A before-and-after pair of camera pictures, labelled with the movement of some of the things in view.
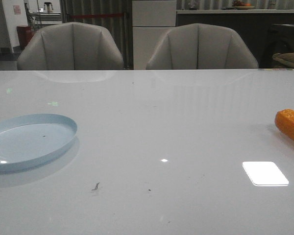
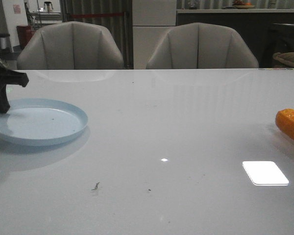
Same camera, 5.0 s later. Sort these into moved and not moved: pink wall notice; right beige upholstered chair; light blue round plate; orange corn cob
Moved: light blue round plate
Not moved: right beige upholstered chair; orange corn cob; pink wall notice
